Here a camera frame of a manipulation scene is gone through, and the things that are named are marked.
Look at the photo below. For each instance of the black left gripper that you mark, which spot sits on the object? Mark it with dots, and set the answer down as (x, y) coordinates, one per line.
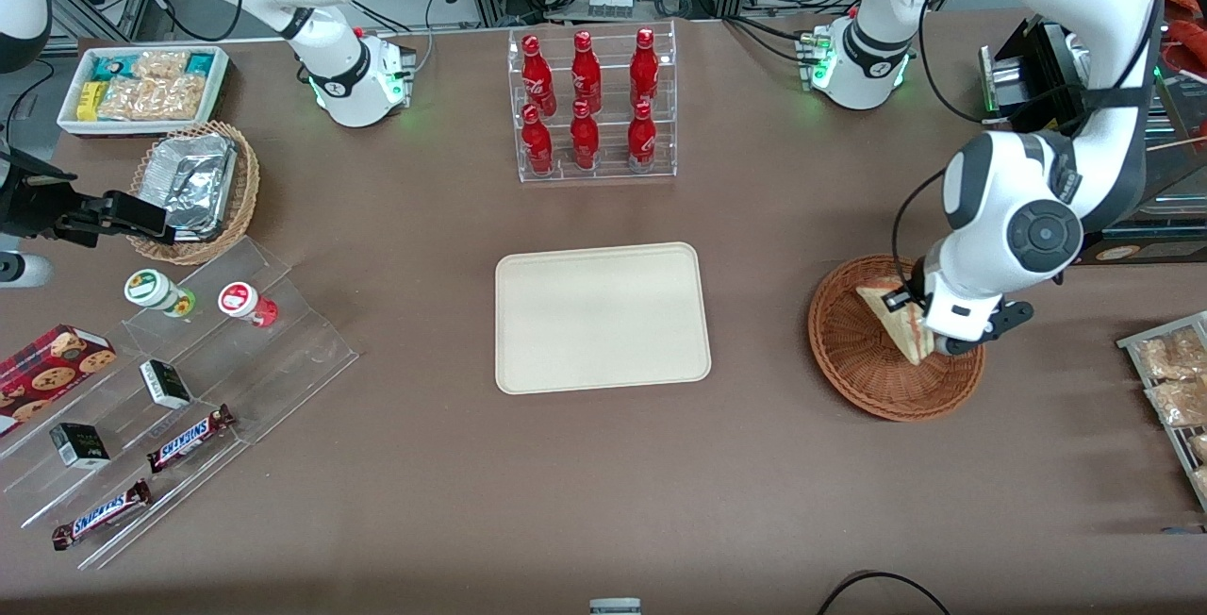
(913, 296)

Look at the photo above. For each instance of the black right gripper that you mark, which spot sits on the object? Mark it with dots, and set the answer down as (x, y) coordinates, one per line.
(33, 206)

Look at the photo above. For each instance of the triangular sandwich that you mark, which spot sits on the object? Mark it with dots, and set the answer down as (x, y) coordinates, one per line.
(896, 330)

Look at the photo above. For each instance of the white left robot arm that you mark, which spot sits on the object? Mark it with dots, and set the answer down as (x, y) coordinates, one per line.
(990, 209)

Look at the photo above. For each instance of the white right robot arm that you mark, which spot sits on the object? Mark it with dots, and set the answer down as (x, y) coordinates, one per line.
(321, 58)

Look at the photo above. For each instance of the round brown wicker basket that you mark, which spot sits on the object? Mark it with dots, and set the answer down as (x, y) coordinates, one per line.
(844, 365)

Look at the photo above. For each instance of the oval tan wicker basket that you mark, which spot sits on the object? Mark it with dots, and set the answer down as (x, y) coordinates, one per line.
(243, 181)

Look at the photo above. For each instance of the grey metal rack tray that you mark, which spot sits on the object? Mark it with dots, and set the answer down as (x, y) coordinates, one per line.
(1132, 343)

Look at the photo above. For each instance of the beige rectangular serving tray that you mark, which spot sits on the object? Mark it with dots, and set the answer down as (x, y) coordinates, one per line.
(602, 318)

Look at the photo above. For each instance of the silver foil container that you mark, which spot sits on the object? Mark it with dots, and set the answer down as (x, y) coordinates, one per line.
(193, 181)

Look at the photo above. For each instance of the white cup green label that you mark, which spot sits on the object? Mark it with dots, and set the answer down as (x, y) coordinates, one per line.
(151, 289)

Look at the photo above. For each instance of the white rectangular snack bin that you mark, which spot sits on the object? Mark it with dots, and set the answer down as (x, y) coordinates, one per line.
(71, 123)

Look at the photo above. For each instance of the large clear nut bag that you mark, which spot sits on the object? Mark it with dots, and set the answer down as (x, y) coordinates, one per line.
(151, 98)

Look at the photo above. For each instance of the white cup red label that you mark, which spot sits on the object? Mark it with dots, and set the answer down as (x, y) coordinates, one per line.
(240, 300)

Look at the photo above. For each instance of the yellow snack packet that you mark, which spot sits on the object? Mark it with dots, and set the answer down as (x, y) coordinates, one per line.
(90, 101)

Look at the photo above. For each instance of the teal snack packet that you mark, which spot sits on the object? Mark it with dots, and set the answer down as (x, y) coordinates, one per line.
(200, 62)
(113, 66)

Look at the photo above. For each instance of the small clear nut bag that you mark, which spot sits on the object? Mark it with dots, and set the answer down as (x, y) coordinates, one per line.
(160, 63)

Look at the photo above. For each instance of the small black carton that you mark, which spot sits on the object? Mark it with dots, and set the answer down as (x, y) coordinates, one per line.
(79, 445)
(165, 384)

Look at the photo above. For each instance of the red cookie box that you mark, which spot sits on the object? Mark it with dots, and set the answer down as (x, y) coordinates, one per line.
(47, 374)

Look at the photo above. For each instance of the clear acrylic stepped shelf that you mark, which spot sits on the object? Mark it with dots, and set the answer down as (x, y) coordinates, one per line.
(283, 351)

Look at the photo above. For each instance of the brown Snickers bar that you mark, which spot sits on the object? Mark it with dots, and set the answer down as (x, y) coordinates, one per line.
(102, 514)
(189, 439)

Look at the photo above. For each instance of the clear pastry snack bag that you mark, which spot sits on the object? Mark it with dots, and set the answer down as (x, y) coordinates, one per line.
(1199, 447)
(1179, 403)
(1201, 483)
(1169, 356)

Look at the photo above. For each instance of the black machine yellow panel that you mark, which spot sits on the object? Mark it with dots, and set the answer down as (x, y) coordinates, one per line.
(1037, 77)

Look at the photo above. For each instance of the red cola bottle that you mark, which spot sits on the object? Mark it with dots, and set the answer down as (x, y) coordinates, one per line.
(586, 73)
(537, 145)
(644, 68)
(641, 138)
(585, 140)
(537, 77)

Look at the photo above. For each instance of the clear acrylic bottle rack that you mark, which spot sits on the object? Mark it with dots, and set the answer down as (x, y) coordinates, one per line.
(592, 176)

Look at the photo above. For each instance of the red orange bag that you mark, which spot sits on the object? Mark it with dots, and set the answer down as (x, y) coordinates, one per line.
(1190, 40)

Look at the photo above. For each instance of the small grey device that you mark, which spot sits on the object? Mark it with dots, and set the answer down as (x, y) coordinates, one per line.
(615, 606)

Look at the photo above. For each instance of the white power strip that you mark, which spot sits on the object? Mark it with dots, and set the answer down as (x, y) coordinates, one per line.
(608, 5)

